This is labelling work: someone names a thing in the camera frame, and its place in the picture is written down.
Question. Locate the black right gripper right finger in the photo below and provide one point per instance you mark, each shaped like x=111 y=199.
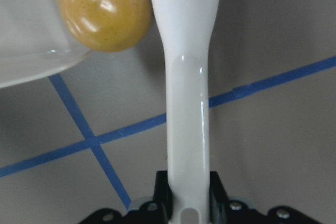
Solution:
x=224 y=209

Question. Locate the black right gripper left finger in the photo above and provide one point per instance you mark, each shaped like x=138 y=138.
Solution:
x=156 y=209

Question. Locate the yellow potato-like lump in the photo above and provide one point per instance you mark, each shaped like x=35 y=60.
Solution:
x=107 y=25

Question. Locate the white handled sweeping brush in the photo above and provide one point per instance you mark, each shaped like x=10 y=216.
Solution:
x=186 y=28

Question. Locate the beige plastic dustpan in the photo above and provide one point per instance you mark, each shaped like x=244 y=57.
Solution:
x=35 y=42

